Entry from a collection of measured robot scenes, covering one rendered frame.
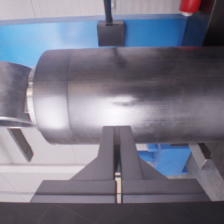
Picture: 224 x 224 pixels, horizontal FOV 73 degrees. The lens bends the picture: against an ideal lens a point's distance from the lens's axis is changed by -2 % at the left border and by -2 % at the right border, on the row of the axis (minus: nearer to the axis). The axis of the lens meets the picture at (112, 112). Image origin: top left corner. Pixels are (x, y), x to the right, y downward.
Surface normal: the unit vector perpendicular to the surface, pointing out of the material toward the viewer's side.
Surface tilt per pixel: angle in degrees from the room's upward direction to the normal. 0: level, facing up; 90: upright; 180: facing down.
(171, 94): 90
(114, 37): 90
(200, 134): 90
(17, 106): 132
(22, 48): 90
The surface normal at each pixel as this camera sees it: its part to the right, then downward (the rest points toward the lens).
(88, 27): 0.00, 0.62
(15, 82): 0.57, -0.20
